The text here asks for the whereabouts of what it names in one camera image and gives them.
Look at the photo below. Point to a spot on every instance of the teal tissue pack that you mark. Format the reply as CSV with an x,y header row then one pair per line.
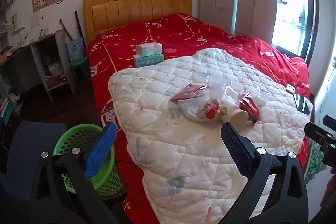
x,y
148,60

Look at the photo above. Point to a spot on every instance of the green patterned bag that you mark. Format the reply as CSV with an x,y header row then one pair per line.
x,y
315,163

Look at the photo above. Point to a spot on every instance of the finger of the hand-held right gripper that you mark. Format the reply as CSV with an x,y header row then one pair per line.
x,y
326,142
330,123

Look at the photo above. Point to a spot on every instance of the pink foil wrapper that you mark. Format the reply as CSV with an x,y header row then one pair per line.
x,y
187,91

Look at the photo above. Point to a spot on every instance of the black sword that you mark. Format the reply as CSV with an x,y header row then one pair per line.
x,y
79,27

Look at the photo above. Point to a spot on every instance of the white desk lamp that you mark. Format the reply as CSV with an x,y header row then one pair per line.
x,y
19,29

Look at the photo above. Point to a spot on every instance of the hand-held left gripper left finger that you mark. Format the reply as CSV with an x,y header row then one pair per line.
x,y
102,150

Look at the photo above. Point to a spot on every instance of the red stick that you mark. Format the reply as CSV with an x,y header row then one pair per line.
x,y
65,28

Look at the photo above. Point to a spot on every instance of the black phone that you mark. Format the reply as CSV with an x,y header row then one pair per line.
x,y
302,103

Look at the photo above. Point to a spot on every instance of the green plastic stool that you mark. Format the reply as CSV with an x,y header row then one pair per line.
x,y
78,66

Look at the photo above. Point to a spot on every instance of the white wardrobe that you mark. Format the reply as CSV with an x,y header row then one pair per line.
x,y
236,1

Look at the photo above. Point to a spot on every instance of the red printed blanket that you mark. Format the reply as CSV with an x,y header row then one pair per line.
x,y
183,32

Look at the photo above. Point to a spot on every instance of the red snack packet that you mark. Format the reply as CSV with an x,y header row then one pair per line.
x,y
248,106

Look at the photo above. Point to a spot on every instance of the window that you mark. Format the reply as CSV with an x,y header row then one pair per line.
x,y
291,16

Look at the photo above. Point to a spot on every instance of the white desk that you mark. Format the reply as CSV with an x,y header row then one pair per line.
x,y
36,56

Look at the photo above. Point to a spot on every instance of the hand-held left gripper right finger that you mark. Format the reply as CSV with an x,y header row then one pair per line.
x,y
233,142

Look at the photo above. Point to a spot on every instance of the white tissue pack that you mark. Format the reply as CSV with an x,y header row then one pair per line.
x,y
148,49

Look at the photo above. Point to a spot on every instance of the wall socket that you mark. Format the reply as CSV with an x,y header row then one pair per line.
x,y
334,61

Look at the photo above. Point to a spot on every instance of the white quilted blanket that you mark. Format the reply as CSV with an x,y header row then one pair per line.
x,y
183,150

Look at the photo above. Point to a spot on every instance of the person's right hand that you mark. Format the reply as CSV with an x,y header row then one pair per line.
x,y
330,190

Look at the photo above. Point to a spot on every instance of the clear plastic lid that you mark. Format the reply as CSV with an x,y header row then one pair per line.
x,y
231,93

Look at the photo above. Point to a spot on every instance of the red and white wrapper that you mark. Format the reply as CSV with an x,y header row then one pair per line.
x,y
210,109

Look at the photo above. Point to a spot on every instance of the small white device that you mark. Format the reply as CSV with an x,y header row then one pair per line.
x,y
290,88

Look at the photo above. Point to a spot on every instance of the blue paper bag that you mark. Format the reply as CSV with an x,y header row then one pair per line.
x,y
75,50

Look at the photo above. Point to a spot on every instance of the white paper cup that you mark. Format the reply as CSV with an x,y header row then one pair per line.
x,y
236,116

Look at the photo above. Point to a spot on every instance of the wooden headboard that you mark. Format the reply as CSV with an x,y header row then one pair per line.
x,y
136,8

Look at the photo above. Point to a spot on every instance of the green plastic basket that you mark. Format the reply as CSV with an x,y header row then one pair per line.
x,y
78,134

